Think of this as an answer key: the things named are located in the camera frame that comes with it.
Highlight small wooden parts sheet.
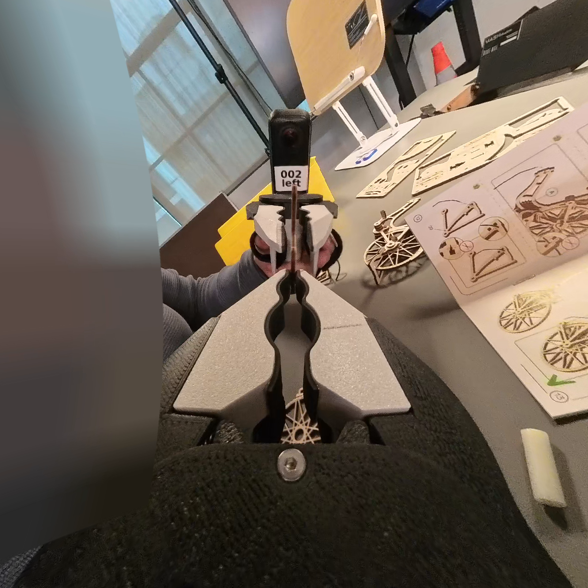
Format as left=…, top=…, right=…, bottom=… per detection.
left=356, top=130, right=457, bottom=199

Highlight wooden triangular frame part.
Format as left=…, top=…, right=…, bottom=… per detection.
left=288, top=190, right=298, bottom=277

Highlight large wooden parts sheet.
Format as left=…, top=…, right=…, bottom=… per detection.
left=411, top=96, right=575, bottom=196

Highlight white wax stick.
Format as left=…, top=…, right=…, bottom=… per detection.
left=520, top=427, right=568, bottom=509

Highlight black tripod stand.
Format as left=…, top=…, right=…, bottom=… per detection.
left=169, top=0, right=273, bottom=154

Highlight instruction booklet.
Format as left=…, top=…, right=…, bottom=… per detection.
left=404, top=99, right=588, bottom=420

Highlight person's left hand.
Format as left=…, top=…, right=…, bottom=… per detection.
left=255, top=234, right=340, bottom=279

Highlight black desk frame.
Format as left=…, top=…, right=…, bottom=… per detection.
left=381, top=0, right=478, bottom=111

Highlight wooden spoked wheel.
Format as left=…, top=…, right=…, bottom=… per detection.
left=281, top=388, right=323, bottom=445

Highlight black case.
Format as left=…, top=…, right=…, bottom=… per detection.
left=472, top=5, right=588, bottom=98

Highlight orange traffic cone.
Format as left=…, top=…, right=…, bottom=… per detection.
left=431, top=41, right=458, bottom=86

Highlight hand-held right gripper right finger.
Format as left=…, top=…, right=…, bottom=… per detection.
left=297, top=270, right=412, bottom=421

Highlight plywood stand with white frame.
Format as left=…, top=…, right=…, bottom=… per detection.
left=286, top=0, right=422, bottom=172

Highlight yellow plastic bin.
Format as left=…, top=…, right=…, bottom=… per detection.
left=215, top=156, right=337, bottom=267

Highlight person's left forearm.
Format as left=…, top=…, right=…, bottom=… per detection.
left=161, top=250, right=273, bottom=331

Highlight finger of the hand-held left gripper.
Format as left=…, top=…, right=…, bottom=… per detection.
left=299, top=204, right=334, bottom=277
left=254, top=204, right=290, bottom=277

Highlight wooden bicycle model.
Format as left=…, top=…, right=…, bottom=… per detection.
left=363, top=198, right=429, bottom=286

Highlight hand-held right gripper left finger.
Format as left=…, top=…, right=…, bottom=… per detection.
left=172, top=269, right=291, bottom=419

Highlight brown cabinet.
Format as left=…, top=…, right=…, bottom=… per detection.
left=160, top=193, right=239, bottom=269

